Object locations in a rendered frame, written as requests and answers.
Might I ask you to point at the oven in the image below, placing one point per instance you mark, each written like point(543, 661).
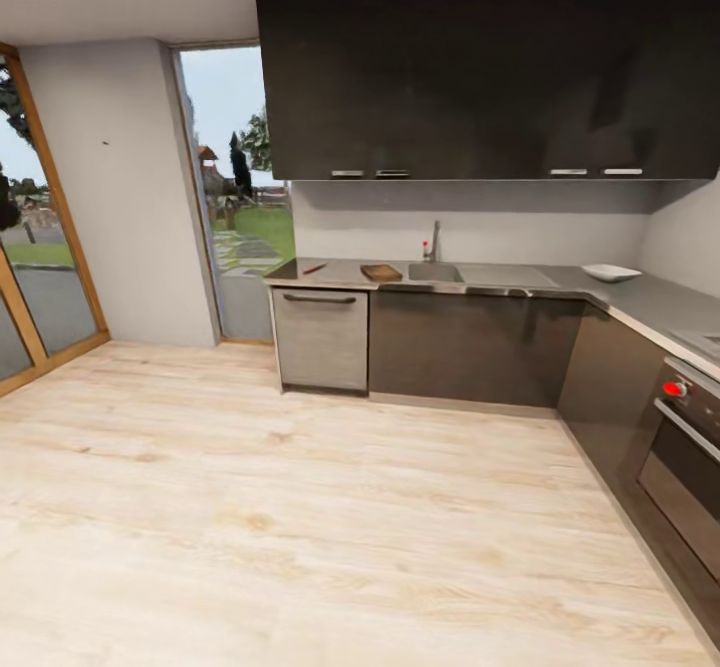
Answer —
point(672, 471)

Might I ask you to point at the fixed window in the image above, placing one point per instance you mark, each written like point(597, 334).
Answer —
point(246, 217)

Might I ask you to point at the door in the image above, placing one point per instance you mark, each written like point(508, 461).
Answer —
point(50, 312)

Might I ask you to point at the cutting board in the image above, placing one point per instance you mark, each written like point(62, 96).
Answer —
point(381, 272)

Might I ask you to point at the cabinet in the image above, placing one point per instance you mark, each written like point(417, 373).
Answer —
point(601, 90)
point(373, 90)

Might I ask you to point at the dishwasher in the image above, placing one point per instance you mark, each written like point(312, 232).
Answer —
point(323, 338)

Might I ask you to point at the bowl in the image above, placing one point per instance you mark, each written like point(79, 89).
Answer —
point(611, 274)

